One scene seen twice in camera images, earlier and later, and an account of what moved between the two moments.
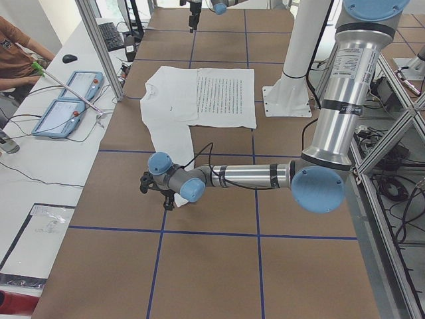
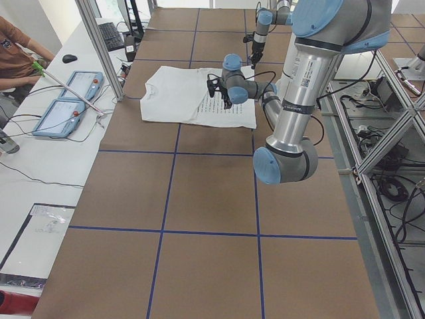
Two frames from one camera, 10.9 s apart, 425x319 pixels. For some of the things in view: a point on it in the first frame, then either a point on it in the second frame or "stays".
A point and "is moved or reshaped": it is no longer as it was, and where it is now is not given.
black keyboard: [112, 39] stays
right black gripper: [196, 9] → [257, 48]
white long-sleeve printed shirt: [173, 98] is moved or reshaped
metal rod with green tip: [42, 72] stays
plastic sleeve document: [33, 249] stays
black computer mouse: [67, 58] stays
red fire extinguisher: [16, 304] stays
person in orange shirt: [18, 52] stays
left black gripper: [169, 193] → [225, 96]
